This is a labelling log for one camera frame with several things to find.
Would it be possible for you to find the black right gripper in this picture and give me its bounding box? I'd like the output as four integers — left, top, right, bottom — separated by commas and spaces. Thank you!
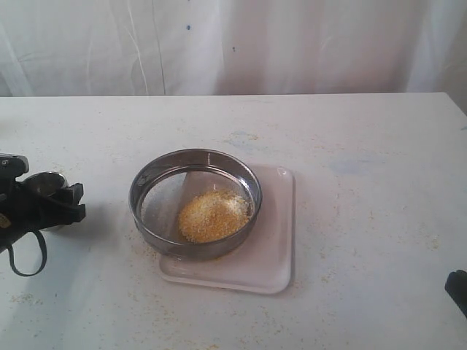
444, 270, 467, 316

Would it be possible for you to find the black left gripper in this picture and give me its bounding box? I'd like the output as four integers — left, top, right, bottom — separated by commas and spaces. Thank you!
1, 180, 86, 251

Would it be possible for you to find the stainless steel cup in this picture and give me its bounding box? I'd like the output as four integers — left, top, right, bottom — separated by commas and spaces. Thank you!
23, 171, 70, 231

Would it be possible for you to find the round steel mesh sieve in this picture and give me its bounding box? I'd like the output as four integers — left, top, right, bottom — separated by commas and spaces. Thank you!
128, 149, 263, 260

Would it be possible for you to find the yellow and white grain mix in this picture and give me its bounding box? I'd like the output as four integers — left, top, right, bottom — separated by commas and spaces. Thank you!
177, 190, 250, 244

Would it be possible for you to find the white curtain backdrop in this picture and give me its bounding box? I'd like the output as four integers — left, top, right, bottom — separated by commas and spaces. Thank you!
1, 1, 466, 96

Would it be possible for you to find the white square plastic tray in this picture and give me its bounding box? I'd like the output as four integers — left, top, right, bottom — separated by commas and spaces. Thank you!
158, 164, 295, 295

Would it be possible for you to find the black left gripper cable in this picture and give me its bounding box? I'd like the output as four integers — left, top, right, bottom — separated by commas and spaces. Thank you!
7, 229, 48, 277

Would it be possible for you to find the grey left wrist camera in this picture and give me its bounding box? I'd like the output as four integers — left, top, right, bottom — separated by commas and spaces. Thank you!
0, 153, 29, 181

